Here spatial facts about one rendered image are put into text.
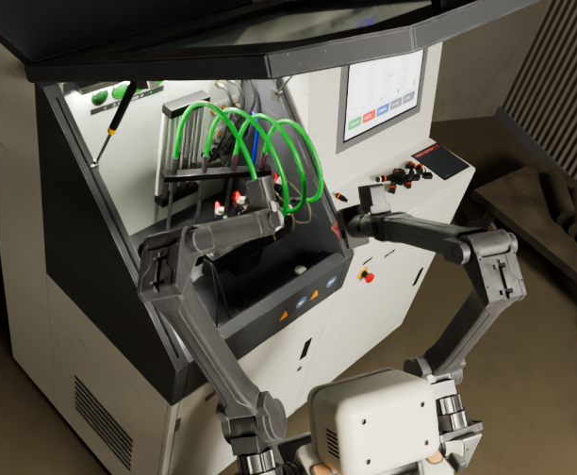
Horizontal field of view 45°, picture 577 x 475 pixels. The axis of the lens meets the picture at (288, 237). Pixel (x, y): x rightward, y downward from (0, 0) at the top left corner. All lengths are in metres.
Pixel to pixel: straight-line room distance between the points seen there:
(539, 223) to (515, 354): 0.68
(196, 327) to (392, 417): 0.39
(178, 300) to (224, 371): 0.18
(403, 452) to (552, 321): 2.48
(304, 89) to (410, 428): 1.09
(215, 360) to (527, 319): 2.61
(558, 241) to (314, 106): 1.89
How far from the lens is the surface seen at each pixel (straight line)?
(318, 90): 2.07
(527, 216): 3.70
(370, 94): 2.28
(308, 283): 2.02
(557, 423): 3.34
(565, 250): 3.62
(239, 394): 1.28
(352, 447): 1.27
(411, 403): 1.31
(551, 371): 3.51
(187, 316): 1.16
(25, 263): 2.29
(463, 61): 4.58
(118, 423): 2.29
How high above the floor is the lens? 2.40
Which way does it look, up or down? 43 degrees down
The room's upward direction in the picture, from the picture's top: 15 degrees clockwise
